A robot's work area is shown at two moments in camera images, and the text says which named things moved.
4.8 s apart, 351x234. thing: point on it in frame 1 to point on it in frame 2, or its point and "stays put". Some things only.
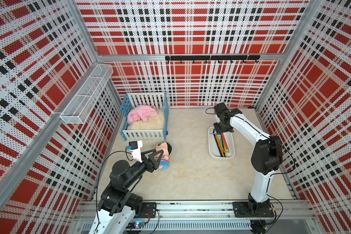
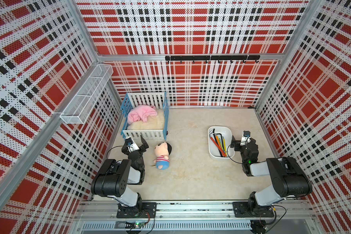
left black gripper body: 148,166 to 142,148
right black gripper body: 221,127 to 238,146
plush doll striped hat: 165,163 stays put
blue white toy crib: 158,99 stays put
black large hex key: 217,143 stays put
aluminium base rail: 291,216 stays put
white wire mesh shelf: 80,109 stays put
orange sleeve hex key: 220,146 stays put
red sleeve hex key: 225,142 to 217,146
